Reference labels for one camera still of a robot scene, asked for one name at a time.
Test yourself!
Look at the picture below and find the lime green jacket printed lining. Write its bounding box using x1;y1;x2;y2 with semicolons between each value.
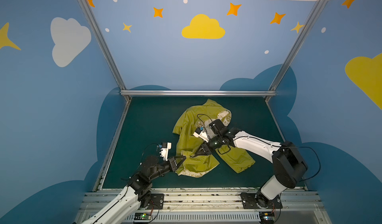
173;99;255;178

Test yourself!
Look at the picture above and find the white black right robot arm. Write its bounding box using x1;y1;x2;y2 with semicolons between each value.
194;119;308;208

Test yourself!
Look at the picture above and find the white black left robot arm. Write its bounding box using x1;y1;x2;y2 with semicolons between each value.
83;155;186;224

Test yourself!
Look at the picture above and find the left green circuit board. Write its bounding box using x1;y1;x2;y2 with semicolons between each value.
133;212;153;223

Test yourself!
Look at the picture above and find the green circuit board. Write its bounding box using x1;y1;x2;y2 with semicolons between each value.
259;212;276;224
133;212;153;223

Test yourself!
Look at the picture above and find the right green circuit board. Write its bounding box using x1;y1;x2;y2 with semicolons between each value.
259;212;276;224

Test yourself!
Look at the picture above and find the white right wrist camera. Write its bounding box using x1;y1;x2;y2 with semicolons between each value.
193;127;210;142

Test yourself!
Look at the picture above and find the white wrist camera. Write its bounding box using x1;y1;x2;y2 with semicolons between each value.
193;127;210;142
160;142;172;161

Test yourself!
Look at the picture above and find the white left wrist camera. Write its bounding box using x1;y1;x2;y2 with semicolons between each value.
160;142;172;161

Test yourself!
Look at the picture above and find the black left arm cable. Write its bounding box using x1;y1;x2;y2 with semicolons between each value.
120;143;160;181

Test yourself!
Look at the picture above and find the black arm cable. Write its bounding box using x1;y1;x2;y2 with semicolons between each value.
232;136;322;183
120;143;160;181

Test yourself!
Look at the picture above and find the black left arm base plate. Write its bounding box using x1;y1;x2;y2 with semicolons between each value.
140;193;164;210

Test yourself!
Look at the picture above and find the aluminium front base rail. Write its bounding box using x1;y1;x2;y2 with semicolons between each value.
122;187;331;224

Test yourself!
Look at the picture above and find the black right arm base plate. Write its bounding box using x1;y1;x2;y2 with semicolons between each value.
240;192;283;209

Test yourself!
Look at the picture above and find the aluminium rear frame bar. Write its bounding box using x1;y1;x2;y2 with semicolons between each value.
120;90;277;97

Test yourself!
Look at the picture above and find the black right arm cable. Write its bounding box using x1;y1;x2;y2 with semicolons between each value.
232;136;322;183

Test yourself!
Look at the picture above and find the aluminium right frame post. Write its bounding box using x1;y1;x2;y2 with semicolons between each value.
265;0;329;103

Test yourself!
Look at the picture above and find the aluminium frame post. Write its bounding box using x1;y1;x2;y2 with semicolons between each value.
77;0;126;91
265;0;329;103

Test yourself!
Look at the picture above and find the aluminium left frame post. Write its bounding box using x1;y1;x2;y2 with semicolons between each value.
77;0;126;91

